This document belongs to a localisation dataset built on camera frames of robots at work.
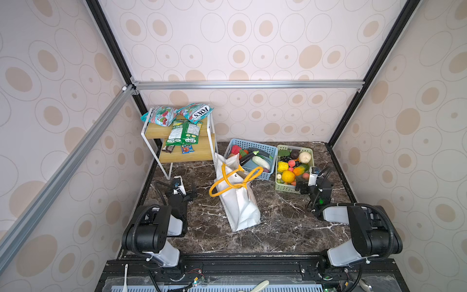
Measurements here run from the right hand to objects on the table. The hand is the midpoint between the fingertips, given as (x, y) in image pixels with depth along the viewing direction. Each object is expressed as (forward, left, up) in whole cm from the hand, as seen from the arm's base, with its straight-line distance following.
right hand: (307, 176), depth 94 cm
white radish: (+14, +22, -5) cm, 27 cm away
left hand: (-3, +61, +5) cm, 61 cm away
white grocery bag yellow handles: (-20, +36, +8) cm, 42 cm away
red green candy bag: (+14, +70, +29) cm, 77 cm away
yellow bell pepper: (+9, +11, -2) cm, 14 cm away
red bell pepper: (+24, +38, -4) cm, 45 cm away
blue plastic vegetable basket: (+22, +18, -5) cm, 29 cm away
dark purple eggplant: (+18, +33, -4) cm, 37 cm away
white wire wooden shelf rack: (+4, +71, +26) cm, 76 cm away
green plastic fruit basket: (+10, +5, -3) cm, 12 cm away
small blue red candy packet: (+12, +63, +10) cm, 64 cm away
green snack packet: (+3, +58, +28) cm, 65 cm away
